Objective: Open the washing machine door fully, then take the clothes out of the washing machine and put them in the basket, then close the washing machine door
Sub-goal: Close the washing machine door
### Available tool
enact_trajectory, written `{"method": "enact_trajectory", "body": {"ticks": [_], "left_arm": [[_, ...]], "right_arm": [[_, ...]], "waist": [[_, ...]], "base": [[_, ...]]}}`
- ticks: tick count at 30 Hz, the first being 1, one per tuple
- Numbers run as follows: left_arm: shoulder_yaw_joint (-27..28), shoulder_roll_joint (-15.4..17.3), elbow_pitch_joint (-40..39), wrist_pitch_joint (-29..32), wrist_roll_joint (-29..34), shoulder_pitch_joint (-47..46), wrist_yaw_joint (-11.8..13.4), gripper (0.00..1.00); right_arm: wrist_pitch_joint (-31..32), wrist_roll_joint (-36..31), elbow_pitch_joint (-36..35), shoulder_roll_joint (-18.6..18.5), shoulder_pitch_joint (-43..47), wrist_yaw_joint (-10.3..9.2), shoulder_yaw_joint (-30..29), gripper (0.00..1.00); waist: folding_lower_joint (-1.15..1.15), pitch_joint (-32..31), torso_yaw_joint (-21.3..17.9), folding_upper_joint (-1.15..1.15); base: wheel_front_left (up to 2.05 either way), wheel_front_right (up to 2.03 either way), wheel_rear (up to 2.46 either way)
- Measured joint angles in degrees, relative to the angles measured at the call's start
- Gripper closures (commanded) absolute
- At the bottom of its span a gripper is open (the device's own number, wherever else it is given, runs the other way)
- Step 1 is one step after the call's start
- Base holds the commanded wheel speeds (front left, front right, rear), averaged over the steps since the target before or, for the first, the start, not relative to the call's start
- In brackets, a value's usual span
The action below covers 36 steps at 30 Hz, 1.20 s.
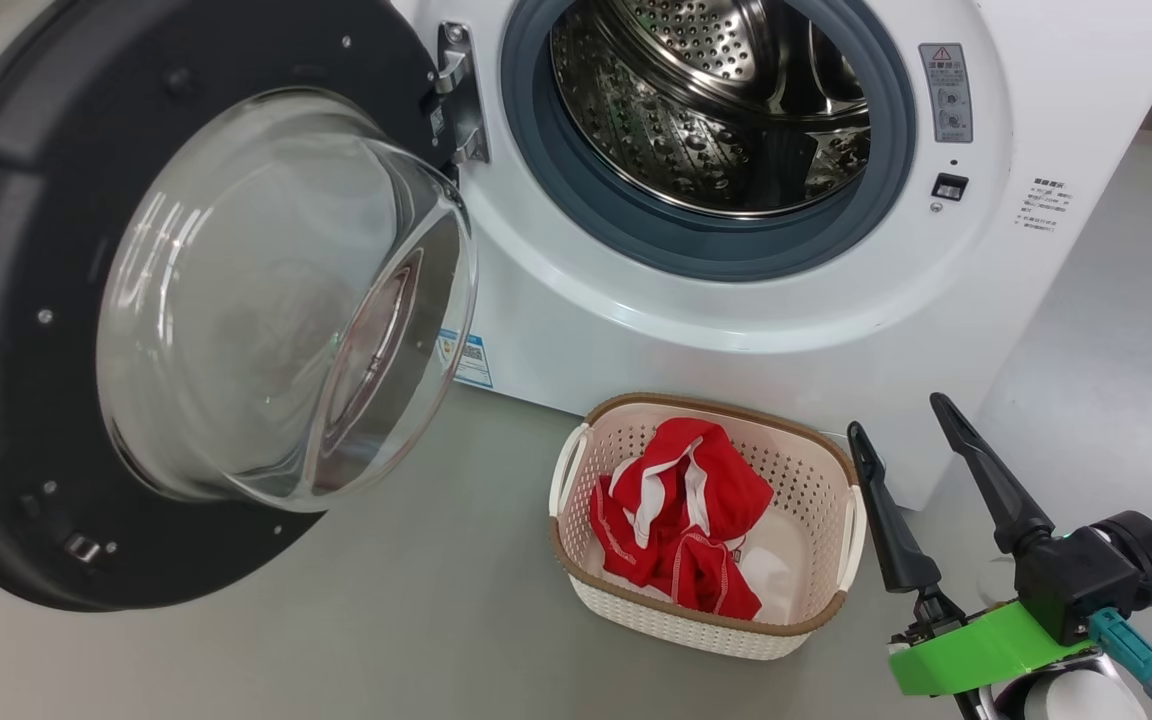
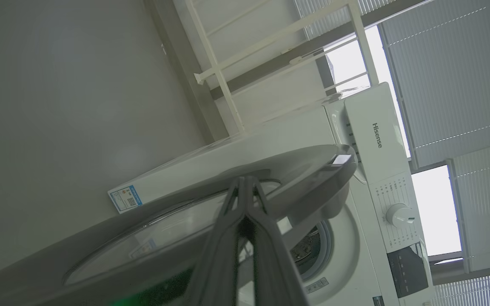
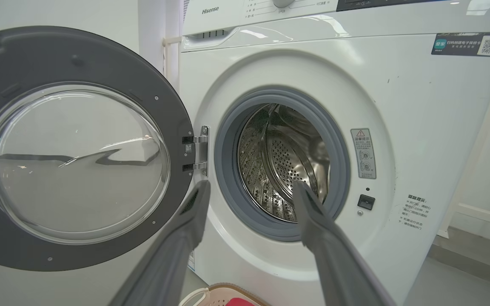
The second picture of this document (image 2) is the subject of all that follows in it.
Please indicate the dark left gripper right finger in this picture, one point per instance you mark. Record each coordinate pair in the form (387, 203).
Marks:
(270, 263)

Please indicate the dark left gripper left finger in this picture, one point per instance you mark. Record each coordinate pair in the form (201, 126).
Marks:
(219, 263)

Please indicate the black round glass washer door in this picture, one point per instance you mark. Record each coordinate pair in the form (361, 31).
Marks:
(304, 170)

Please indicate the white front-load washing machine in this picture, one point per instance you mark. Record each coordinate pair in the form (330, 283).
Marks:
(355, 255)

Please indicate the stainless perforated washer drum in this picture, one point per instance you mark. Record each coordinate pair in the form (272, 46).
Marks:
(309, 250)

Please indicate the grey warning symbol sticker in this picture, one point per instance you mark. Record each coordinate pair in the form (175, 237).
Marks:
(316, 285)

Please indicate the blue white energy label sticker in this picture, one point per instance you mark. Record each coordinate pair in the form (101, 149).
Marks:
(126, 199)

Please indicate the black washer display panel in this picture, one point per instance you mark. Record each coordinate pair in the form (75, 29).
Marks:
(407, 270)

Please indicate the white round control knob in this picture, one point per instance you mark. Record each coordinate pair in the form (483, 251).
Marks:
(399, 215)

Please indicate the white metal railing rack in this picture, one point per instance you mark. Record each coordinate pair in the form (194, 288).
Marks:
(228, 102)

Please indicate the white Hisense detergent drawer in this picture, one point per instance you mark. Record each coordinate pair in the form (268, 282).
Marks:
(372, 127)

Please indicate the white window blind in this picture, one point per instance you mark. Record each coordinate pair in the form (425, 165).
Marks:
(474, 293)
(313, 6)
(487, 212)
(453, 76)

